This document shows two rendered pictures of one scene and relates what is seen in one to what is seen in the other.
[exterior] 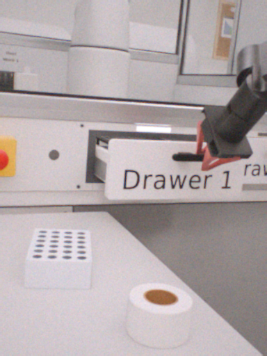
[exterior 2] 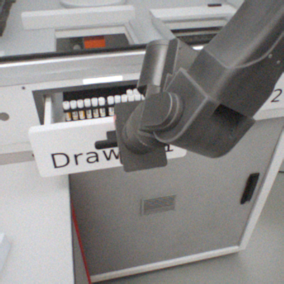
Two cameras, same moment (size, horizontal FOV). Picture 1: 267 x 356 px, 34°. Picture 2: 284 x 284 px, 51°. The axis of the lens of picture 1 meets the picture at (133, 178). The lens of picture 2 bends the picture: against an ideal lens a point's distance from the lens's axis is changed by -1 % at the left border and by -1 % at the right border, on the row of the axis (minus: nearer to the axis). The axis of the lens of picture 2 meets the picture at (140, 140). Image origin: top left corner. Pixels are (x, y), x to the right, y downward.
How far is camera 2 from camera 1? 0.51 m
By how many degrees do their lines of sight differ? 29
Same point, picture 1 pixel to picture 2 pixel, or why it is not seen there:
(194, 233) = not seen: hidden behind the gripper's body
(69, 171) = (23, 127)
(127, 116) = (70, 72)
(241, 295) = (208, 189)
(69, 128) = (10, 92)
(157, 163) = (85, 143)
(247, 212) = not seen: hidden behind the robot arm
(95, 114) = (33, 76)
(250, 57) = (151, 66)
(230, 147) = (138, 161)
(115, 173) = (41, 158)
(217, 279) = (186, 181)
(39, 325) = not seen: outside the picture
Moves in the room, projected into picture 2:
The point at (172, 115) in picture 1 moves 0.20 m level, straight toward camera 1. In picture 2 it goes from (122, 62) to (83, 116)
